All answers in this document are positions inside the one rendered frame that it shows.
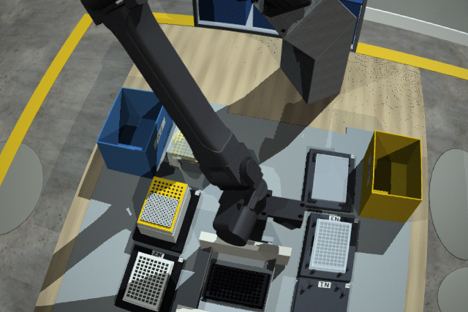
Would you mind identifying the grey flat mat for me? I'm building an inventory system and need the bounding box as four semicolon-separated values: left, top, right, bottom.
52;102;411;312

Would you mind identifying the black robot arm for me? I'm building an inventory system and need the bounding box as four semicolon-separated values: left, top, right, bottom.
80;0;306;246

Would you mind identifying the yellow open-top box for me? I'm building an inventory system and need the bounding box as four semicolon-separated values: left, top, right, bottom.
359;130;422;223

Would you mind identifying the blue open-top bin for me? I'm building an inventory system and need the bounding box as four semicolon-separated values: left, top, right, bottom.
97;87;173;179

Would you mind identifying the white multi-well plate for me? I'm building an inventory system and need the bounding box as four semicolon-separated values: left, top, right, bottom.
123;252;175;312
309;218;352;273

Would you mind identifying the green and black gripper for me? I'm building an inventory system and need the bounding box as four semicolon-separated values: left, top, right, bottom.
249;207;265;242

